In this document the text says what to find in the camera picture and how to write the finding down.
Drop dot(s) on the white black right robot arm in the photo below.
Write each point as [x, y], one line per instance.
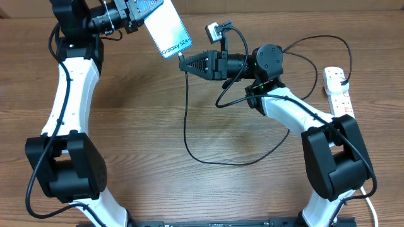
[336, 158]

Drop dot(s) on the blue Galaxy smartphone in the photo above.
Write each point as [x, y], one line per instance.
[167, 30]

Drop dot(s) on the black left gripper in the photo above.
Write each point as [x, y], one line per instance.
[130, 24]

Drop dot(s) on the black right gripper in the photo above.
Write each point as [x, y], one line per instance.
[207, 59]

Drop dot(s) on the white power strip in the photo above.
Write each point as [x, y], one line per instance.
[340, 104]

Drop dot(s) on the white charger plug adapter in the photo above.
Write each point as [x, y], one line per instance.
[334, 86]

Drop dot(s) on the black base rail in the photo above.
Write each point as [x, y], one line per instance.
[272, 222]

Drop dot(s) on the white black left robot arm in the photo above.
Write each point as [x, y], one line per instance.
[65, 162]

